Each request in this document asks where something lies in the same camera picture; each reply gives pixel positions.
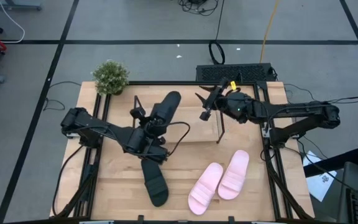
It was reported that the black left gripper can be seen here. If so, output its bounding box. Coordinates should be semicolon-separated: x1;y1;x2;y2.
144;105;176;141

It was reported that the black desk edge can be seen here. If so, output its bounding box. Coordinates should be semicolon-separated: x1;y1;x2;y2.
303;147;358;178

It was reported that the thin black floor cable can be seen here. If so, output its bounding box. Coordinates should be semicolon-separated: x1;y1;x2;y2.
42;80;82;112

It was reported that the black metal table frame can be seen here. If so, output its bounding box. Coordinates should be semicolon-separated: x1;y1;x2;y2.
50;80;315;223

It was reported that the pink slide sandal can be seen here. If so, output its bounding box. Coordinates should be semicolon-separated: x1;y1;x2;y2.
218;149;250;200
187;162;224;216

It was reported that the wooden shelf with black frame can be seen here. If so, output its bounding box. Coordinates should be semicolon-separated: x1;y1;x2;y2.
131;92;226;144

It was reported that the black perforated computer case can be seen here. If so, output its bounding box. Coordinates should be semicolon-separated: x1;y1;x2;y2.
195;63;277;83

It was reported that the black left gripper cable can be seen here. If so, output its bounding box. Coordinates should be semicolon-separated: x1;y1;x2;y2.
158;121;191;158

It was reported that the black cable beside table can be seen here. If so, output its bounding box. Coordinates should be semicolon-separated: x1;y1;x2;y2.
283;83;358;107

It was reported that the black curved table cable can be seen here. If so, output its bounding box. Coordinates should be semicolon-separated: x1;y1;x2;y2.
52;145;85;218

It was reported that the black coiled floor cable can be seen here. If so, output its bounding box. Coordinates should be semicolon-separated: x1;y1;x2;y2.
208;0;226;65

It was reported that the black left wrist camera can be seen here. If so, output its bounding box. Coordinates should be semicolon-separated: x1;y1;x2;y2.
130;106;147;121

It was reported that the small green potted plant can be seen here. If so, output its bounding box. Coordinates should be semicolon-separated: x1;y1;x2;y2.
91;58;131;96

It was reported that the yellow cable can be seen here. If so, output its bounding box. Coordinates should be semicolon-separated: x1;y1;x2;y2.
259;0;282;64

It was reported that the white floor cable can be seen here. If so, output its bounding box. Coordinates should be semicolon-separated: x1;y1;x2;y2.
0;0;26;44

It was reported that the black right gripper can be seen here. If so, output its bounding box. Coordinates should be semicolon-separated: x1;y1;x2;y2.
195;79;231;111

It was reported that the black slide sandal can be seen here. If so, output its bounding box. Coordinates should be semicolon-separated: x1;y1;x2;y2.
150;90;182;127
140;157;170;208

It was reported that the tangled black cable bundle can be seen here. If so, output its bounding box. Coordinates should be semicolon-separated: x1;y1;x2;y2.
177;0;220;17

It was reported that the white paper sheet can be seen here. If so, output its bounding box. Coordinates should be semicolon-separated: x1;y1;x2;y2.
302;151;338;202

